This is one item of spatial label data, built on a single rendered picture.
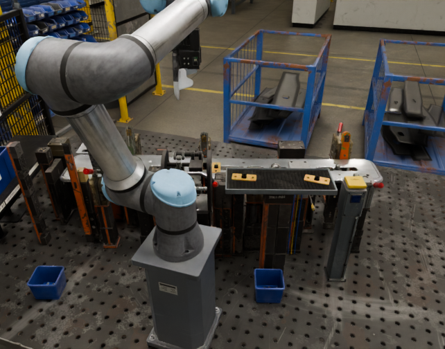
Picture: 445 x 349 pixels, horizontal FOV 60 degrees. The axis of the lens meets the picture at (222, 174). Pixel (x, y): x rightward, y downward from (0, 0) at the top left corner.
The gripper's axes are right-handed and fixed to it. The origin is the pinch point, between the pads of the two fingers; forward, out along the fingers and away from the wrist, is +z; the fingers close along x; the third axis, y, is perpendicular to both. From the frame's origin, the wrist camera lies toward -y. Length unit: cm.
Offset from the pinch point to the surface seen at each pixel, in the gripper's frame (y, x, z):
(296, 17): 143, 798, 125
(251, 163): 26, 29, 44
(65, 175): -54, 16, 44
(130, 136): -31, 39, 37
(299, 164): 43, 11, 33
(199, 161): 5.1, 3.5, 28.4
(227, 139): 8, 214, 129
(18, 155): -65, 6, 29
